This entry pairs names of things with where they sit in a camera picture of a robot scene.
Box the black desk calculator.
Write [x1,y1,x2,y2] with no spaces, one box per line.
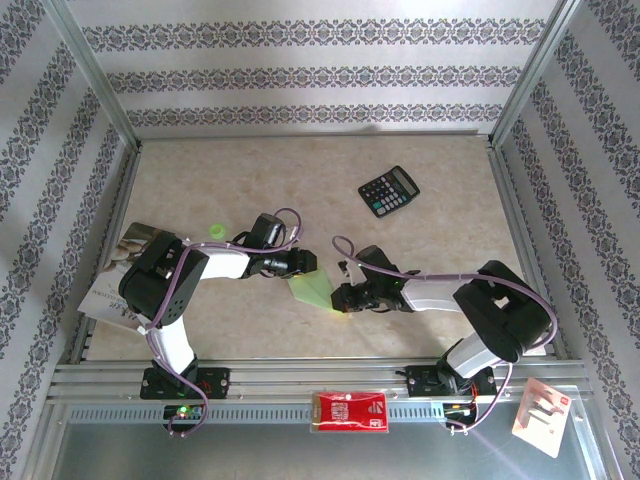
[357,165,422,219]

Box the small circuit board green light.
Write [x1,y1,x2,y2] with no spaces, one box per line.
[163,403,207,422]

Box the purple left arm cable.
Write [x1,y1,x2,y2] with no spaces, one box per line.
[136,207,306,439]

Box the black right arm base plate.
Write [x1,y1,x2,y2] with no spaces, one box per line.
[405,363,498,399]

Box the aluminium frame post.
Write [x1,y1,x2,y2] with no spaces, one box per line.
[486,0,584,147]
[42,0,145,151]

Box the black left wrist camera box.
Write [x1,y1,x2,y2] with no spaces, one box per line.
[249,212,288,250]

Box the light green paper sheet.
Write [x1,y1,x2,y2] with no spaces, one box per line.
[286,266,336,312]

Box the aluminium side rail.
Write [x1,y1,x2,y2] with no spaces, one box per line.
[68,143,144,365]
[486,141,572,360]

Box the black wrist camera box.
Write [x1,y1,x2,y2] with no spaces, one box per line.
[249,212,288,250]
[355,244,398,276]

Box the wide aluminium base rail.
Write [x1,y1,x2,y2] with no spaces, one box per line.
[48,357,592,402]

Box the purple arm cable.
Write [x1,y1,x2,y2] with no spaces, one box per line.
[331,235,559,437]
[136,207,306,439]

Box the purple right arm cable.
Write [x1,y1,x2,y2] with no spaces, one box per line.
[331,235,559,437]

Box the thin aluminium rail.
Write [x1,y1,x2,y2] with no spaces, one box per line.
[139,129,494,144]

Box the slotted grey cable duct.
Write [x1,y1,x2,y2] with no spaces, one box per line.
[63,401,582,424]

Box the white picture book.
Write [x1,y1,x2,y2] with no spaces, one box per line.
[77,221,194,329]

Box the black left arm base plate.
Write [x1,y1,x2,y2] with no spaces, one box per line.
[139,365,233,401]

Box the red card package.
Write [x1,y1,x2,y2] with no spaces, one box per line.
[310,390,391,434]

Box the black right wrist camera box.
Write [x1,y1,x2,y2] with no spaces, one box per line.
[355,244,398,276]

